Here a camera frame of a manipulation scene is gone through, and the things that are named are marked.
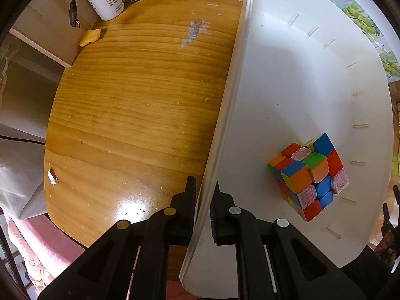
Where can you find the pink blanket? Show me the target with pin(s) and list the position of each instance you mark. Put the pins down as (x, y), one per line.
(37, 250)

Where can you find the small paper scrap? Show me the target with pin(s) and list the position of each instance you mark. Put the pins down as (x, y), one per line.
(52, 176)

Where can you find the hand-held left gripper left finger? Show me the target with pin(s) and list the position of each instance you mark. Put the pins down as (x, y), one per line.
(184, 218)

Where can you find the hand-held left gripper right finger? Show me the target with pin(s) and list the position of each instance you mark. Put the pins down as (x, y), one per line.
(223, 222)

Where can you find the wooden side panel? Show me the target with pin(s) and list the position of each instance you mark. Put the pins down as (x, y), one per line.
(47, 22)

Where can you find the multicoloured puzzle cube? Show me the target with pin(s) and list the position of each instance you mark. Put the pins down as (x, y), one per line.
(300, 175)

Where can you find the white plastic bin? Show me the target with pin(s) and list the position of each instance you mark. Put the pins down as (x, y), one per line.
(281, 84)

